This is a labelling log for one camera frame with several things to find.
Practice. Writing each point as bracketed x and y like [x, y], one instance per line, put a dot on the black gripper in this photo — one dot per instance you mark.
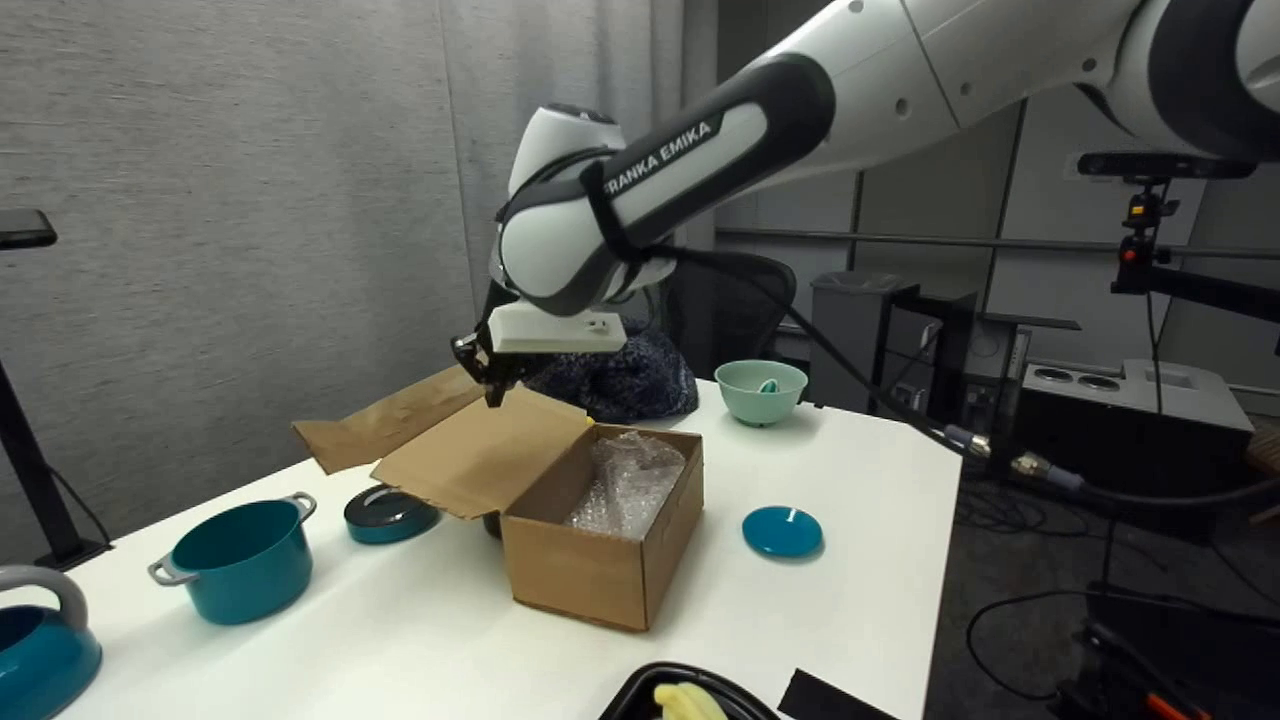
[479, 353]

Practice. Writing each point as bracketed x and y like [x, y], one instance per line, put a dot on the brown cardboard box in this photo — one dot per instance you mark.
[600, 560]

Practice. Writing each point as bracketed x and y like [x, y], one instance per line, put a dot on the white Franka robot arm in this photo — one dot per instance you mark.
[693, 154]

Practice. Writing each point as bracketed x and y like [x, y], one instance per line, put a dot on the grey equipment box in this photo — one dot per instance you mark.
[1133, 402]

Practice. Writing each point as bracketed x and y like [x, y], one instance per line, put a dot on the dark blue cloth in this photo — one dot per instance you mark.
[623, 378]

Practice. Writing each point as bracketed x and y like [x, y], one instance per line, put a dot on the clear plastic wrap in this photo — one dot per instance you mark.
[626, 482]

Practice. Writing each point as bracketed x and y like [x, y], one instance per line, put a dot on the dark teal pot lid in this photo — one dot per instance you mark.
[391, 515]

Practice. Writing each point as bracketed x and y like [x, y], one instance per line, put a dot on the black office chair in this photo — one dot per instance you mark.
[735, 304]

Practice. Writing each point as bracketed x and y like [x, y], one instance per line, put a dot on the mint green bowl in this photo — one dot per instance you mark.
[762, 389]

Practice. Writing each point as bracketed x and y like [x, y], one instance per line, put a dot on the teal cooking pot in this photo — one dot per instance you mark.
[240, 560]

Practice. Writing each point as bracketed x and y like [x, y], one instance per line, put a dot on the small teal round lid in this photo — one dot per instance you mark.
[780, 533]

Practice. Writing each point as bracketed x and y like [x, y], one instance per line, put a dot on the black tray yellow food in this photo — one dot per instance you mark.
[683, 696]

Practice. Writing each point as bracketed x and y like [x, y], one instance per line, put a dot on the grey bin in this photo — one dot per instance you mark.
[867, 324]

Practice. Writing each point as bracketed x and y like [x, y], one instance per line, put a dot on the flat black card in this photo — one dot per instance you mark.
[835, 696]

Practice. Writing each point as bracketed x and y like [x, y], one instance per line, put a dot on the black pegboard platform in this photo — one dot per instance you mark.
[1186, 660]

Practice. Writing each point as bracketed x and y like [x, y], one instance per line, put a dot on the orange black bar clamp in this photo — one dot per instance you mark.
[1171, 707]

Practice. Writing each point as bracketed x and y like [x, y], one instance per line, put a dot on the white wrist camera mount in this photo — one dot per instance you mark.
[555, 330]

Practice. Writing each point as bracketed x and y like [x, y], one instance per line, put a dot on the black camera on stand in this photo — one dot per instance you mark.
[1156, 200]

